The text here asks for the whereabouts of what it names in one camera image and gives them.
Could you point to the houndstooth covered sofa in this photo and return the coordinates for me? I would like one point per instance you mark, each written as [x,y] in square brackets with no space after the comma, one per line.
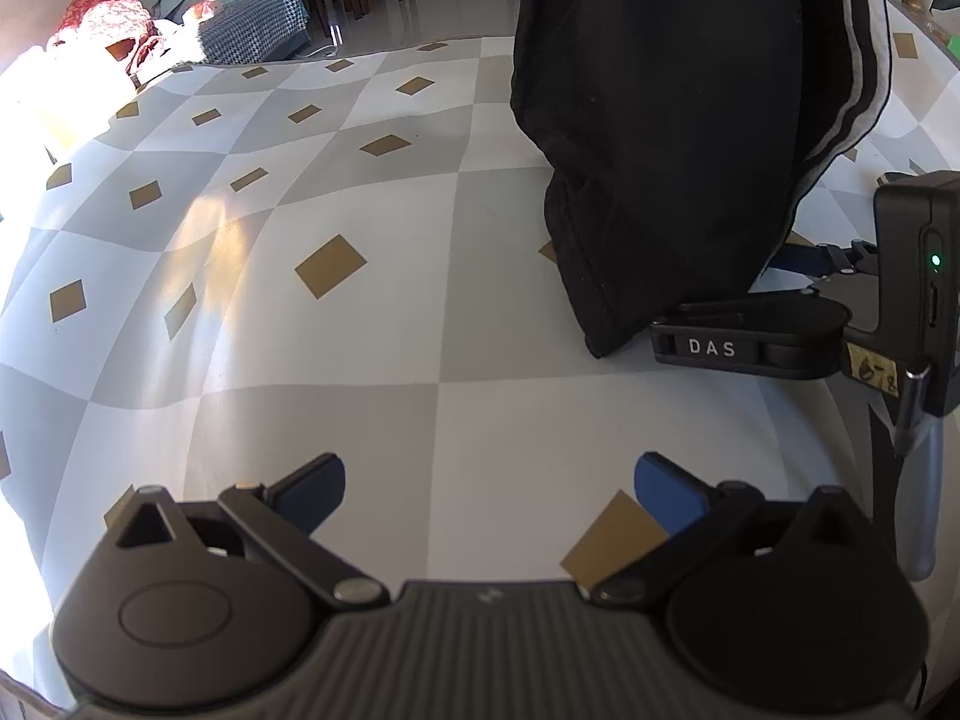
[247,26]

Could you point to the black white-striped track pants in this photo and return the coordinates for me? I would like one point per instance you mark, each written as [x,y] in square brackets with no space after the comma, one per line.
[660,127]

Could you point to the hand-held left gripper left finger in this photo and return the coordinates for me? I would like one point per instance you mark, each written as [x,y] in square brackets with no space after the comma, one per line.
[311,491]

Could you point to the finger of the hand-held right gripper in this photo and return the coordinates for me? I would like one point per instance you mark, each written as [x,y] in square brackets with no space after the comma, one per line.
[802,261]
[712,330]

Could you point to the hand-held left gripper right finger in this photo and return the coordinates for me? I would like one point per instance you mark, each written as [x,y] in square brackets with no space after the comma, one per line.
[667,495]

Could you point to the small orange white packet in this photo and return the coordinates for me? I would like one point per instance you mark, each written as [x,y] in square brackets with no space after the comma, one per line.
[202,9]

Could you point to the grey white checkered tablecloth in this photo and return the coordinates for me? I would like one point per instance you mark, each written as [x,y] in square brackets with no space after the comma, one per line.
[300,390]

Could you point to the red patterned blanket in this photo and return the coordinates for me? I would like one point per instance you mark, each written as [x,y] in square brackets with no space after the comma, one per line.
[105,26]

